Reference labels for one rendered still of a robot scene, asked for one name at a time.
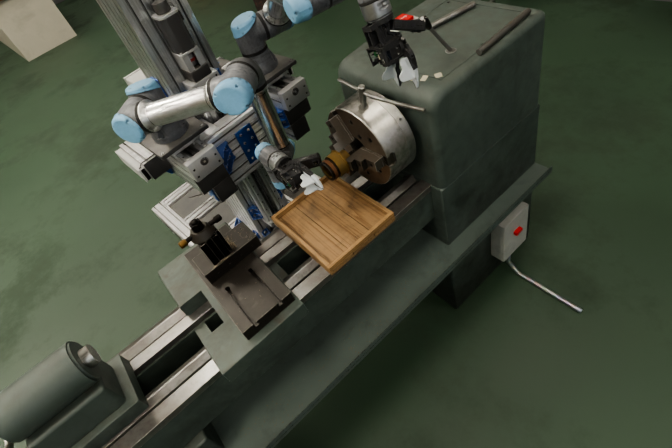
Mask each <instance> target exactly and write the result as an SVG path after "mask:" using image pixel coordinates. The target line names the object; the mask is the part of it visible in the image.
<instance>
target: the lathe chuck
mask: <svg viewBox="0 0 672 448"><path fill-rule="evenodd" d="M365 104H367V105H368V106H369V108H368V109H367V110H365V111H361V110H359V109H358V107H359V106H360V105H361V103H360V102H359V94H355V95H352V96H350V97H349V98H348V99H346V100H345V101H344V102H342V103H341V104H339V105H338V106H337V107H336V108H334V109H333V110H331V111H330V113H329V117H328V120H329V119H330V118H332V117H333V116H334V115H333V113H332V112H333V111H334V110H336V112H337V113H338V115H339V116H340V118H341V119H342V121H343V122H344V124H345V125H346V127H347V128H348V130H349V131H350V133H351V134H352V136H353V137H355V140H354V141H353V142H351V143H350V144H349V145H348V146H346V147H345V148H344V150H346V151H347V152H348V153H349V152H350V151H352V150H353V149H355V146H356V145H358V146H359V145H360V146H361V147H363V146H364V147H365V148H367V149H369V150H371V151H374V152H376V153H378V154H380V155H382V156H384V157H386V158H388V157H389V156H390V153H393V155H394V158H395V162H394V164H393V165H392V164H391V165H390V166H388V165H385V166H384V167H383V168H381V169H380V170H379V171H378V172H376V171H374V170H372V169H370V168H367V169H366V170H365V171H363V170H361V169H358V173H359V174H360V175H362V176H363V177H364V178H366V179H367V180H369V181H371V182H374V183H377V184H386V183H387V182H389V181H390V180H391V179H392V178H393V177H395V176H396V175H397V174H398V173H399V172H401V171H402V170H403V169H404V168H405V167H406V166H407V165H408V162H409V148H408V144H407V141H406V139H405V137H404V134H403V132H402V131H401V129H400V127H399V126H398V124H397V123H396V121H395V120H394V118H393V117H392V116H391V115H390V114H389V113H388V112H387V110H386V109H384V108H383V107H382V106H381V105H380V104H379V103H377V102H376V101H374V100H373V99H371V98H369V97H367V96H366V103H365Z"/></svg>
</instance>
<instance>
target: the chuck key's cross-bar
mask: <svg viewBox="0 0 672 448"><path fill-rule="evenodd" d="M337 81H338V82H340V83H342V84H344V85H346V86H348V87H350V88H352V89H354V90H355V91H357V92H358V87H356V86H354V85H352V84H350V83H348V82H347V81H345V80H343V79H341V78H338V79H337ZM363 95H365V96H367V97H369V98H371V99H374V100H377V101H381V102H385V103H389V104H393V105H397V106H401V107H405V108H409V109H413V110H417V111H421V112H425V111H426V108H423V107H419V106H415V105H411V104H407V103H403V102H399V101H395V100H391V99H386V98H382V97H378V96H374V95H372V94H370V93H368V92H366V91H364V92H363Z"/></svg>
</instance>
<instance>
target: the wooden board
mask: <svg viewBox="0 0 672 448"><path fill-rule="evenodd" d="M319 180H320V181H321V183H322V185H323V190H316V191H314V192H312V193H311V194H309V195H305V194H304V192H303V193H301V194H300V195H299V196H297V197H296V198H295V199H294V200H292V201H291V202H290V203H288V204H287V205H286V206H285V207H283V208H282V209H281V210H279V211H278V212H277V213H276V214H274V215H273V216H272V217H271V219H272V220H273V222H274V224H275V225H276V226H277V227H278V228H280V229H281V230H282V231H283V232H284V233H285V234H286V235H287V236H288V237H290V238H291V239H292V240H293V241H294V242H295V243H296V244H297V245H299V246H300V247H301V248H302V249H303V250H304V251H305V252H306V253H307V254H309V255H310V256H311V257H312V258H313V259H314V260H315V261H316V262H317V263H319V264H320V265H321V266H322V267H323V268H324V269H325V270H326V271H327V272H329V273H330V274H331V275H333V274H334V273H336V272H337V271H338V270H339V269H340V268H341V267H342V266H344V265H345V264H346V263H347V262H348V261H349V260H350V259H351V258H353V257H354V256H355V255H356V254H357V253H358V252H359V251H361V250H362V249H363V248H364V247H365V246H366V245H367V244H369V243H370V242H371V241H372V240H373V239H374V238H375V237H376V236H378V235H379V234H380V233H381V232H382V231H383V230H384V229H386V228H387V227H388V226H389V225H390V224H391V223H392V222H394V221H395V216H394V212H392V211H390V210H389V209H387V208H386V207H384V206H383V205H381V204H380V203H378V202H377V201H375V200H373V199H372V198H370V197H369V196H367V195H366V194H364V193H363V192H361V191H360V190H358V189H356V188H355V187H353V186H352V185H350V184H349V183H347V182H346V181H344V180H342V179H341V178H339V177H338V178H337V179H336V180H334V181H332V180H330V179H328V178H327V177H326V176H325V175H324V176H323V177H322V178H321V179H319Z"/></svg>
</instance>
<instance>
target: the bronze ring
mask: <svg viewBox="0 0 672 448"><path fill-rule="evenodd" d="M349 156H350V154H349V153H348V152H347V151H346V150H344V149H342V150H341V151H340V152H338V151H336V150H332V151H331V154H329V155H328V156H327V157H325V160H323V161H322V162H321V163H320V168H321V170H322V172H323V173H324V175H325V176H326V177H327V178H328V179H330V180H332V181H334V180H336V179H337V178H338V177H341V176H343V175H344V174H345V173H349V172H350V166H349V164H348V162H347V160H346V159H347V158H348V157H349Z"/></svg>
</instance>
